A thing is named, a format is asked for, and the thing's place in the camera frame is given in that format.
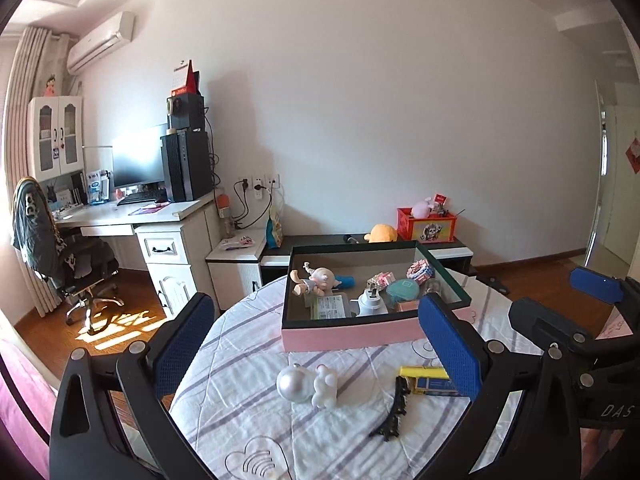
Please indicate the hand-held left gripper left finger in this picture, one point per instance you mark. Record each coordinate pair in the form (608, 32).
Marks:
(182, 340)

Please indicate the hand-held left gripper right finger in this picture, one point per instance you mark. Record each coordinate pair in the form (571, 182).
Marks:
(450, 350)

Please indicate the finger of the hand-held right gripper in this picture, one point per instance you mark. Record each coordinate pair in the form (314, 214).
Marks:
(595, 282)
(540, 317)

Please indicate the clear glass bottle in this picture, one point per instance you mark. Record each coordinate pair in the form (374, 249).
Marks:
(432, 287)

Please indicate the teal oval clear case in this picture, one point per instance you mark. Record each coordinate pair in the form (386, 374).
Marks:
(404, 290)

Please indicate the large pink block toy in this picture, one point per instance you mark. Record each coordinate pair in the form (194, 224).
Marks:
(420, 270)

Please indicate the white plug adapter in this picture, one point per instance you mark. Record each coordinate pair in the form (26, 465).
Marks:
(370, 304)

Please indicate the small pink white block toy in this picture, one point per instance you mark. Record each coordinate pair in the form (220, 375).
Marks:
(382, 280)

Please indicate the pink box with black rim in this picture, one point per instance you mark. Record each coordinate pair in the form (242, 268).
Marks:
(350, 335)

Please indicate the small doll figure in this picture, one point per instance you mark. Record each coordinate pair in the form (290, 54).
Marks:
(320, 277)

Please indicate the yellow green tube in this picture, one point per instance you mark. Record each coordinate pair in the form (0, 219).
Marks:
(422, 372)

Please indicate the blue flat box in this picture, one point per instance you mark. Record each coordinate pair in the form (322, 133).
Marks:
(435, 386)

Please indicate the dark slippers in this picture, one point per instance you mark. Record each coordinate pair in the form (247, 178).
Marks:
(492, 284)

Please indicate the white side cabinet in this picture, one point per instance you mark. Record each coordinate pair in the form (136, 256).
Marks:
(230, 275)

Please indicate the glass door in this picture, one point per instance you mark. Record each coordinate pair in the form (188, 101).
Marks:
(615, 200)

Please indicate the black white low cabinet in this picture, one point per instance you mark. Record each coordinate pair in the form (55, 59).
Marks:
(450, 255)

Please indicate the pink white pouch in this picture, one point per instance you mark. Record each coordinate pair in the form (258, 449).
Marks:
(238, 241)

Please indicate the red storage box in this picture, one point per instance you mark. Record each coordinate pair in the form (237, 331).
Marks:
(425, 230)

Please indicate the black office chair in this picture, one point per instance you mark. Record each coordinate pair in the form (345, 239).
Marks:
(85, 265)

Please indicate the white astronaut figure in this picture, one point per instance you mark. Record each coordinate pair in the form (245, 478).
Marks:
(300, 385)

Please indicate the white computer desk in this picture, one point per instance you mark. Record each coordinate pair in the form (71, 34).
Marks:
(165, 215)

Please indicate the small white packet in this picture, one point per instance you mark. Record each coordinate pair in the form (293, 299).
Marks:
(330, 306)

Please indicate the red door decoration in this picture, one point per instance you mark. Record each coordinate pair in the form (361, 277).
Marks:
(634, 155)

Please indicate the orange plush toy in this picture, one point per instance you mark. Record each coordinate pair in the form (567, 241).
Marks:
(381, 233)

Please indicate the orange capped bottle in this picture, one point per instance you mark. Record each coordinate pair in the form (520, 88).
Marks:
(225, 210)

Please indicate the blue snack bag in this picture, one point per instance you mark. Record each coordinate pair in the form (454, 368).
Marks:
(274, 227)

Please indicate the pink plush toy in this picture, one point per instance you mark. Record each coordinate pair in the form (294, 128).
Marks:
(424, 206)

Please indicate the black keyboard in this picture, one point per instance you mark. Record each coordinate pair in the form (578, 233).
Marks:
(142, 198)

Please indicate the red card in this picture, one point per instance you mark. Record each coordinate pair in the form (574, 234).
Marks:
(440, 199)

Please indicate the black computer tower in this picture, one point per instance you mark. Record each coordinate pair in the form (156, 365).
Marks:
(187, 165)

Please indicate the blue white box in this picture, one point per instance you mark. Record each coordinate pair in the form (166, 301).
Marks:
(97, 186)

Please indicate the pink bed cover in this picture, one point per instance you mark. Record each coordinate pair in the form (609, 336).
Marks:
(20, 410)

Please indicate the black computer monitor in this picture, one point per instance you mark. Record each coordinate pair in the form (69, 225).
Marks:
(137, 160)

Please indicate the dark cloth on chair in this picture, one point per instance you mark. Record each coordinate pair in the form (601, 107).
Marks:
(30, 220)

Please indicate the black speaker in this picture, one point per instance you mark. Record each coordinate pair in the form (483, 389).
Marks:
(185, 110)

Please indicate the white glass-door cabinet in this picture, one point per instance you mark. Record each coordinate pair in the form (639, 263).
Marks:
(55, 135)

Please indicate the red desk calendar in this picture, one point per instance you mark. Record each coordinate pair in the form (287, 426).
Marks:
(190, 80)

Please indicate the striped curtain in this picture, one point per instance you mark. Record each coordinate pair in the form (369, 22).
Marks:
(20, 110)

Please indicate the white air conditioner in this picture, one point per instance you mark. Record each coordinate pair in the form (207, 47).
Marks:
(100, 42)

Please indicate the white wall outlets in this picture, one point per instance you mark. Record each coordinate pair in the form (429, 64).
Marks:
(257, 185)

